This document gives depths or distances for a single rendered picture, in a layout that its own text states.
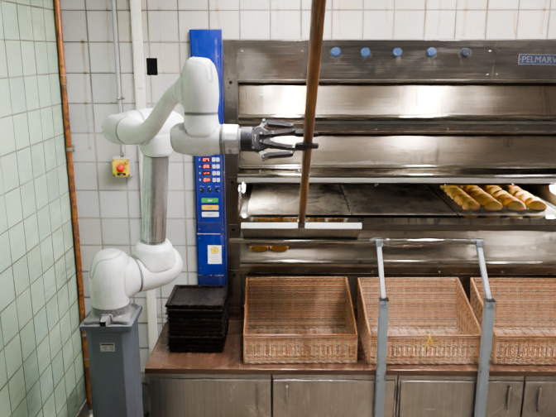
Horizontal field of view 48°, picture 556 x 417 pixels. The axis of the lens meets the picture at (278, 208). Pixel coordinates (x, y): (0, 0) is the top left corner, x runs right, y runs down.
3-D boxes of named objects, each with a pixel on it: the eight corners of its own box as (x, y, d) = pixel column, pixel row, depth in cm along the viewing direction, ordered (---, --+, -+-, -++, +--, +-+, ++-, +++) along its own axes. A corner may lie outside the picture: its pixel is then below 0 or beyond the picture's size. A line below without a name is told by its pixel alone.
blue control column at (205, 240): (231, 291, 552) (226, 36, 499) (249, 291, 551) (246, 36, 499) (202, 414, 365) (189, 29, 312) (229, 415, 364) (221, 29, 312)
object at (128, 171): (115, 174, 333) (114, 155, 331) (134, 174, 333) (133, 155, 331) (112, 177, 326) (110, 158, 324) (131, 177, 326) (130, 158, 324)
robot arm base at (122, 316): (79, 329, 244) (79, 315, 243) (95, 306, 266) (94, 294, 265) (127, 329, 244) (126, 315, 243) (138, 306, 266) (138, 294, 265)
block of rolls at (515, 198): (438, 188, 409) (438, 179, 408) (512, 188, 409) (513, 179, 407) (463, 211, 350) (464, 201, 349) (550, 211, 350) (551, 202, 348)
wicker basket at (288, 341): (245, 323, 350) (245, 275, 343) (347, 322, 351) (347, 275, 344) (242, 365, 303) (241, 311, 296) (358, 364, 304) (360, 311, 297)
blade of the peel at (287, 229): (361, 228, 286) (361, 222, 287) (241, 227, 287) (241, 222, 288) (353, 246, 321) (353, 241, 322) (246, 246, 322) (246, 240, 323)
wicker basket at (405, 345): (354, 323, 350) (355, 275, 343) (455, 323, 350) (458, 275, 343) (366, 366, 303) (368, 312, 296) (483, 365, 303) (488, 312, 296)
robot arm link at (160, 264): (123, 284, 268) (168, 272, 282) (141, 299, 257) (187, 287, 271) (124, 105, 241) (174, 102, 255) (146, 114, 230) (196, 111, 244)
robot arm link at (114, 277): (83, 301, 257) (79, 250, 251) (124, 290, 268) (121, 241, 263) (101, 313, 245) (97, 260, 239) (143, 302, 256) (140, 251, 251)
